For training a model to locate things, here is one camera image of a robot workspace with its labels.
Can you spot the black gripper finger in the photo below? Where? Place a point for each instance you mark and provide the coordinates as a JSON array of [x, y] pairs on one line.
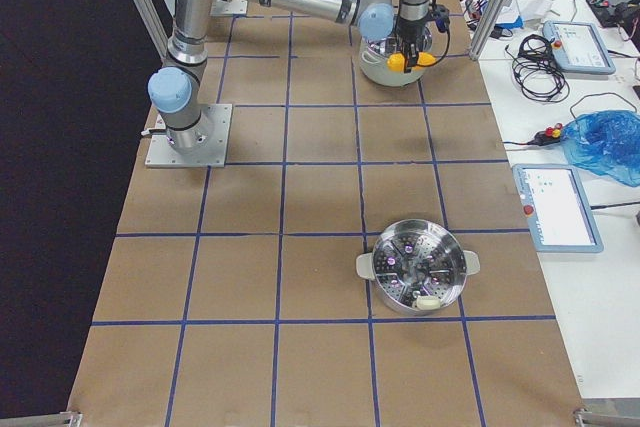
[[406, 68]]

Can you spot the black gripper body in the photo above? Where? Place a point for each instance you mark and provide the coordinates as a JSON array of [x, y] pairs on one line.
[[408, 35]]

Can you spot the yellow corn cob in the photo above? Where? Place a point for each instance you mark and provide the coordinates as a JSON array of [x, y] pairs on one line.
[[422, 60]]

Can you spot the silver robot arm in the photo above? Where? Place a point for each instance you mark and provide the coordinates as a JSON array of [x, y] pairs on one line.
[[270, 82]]

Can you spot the pale green electric pot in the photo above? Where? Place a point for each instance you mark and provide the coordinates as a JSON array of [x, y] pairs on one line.
[[382, 61]]

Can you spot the steel steamer pot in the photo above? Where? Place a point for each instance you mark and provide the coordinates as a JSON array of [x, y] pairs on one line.
[[417, 267]]

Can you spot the white blue box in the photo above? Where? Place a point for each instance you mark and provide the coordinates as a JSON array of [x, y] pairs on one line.
[[509, 16]]

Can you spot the red button controller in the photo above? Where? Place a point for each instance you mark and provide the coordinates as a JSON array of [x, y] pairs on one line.
[[550, 135]]

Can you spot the far teach pendant tablet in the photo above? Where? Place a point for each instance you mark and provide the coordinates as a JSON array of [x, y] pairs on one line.
[[578, 48]]

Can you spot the teach pendant tablet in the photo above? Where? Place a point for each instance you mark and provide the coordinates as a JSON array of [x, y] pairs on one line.
[[578, 48], [556, 209]]

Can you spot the near teach pendant tablet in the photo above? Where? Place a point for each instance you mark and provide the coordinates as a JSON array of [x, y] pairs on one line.
[[556, 209]]

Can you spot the blue plastic bag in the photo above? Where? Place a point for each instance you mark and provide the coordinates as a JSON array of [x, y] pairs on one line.
[[605, 143]]

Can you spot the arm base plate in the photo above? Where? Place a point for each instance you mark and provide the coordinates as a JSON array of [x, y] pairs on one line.
[[206, 144], [231, 8]]

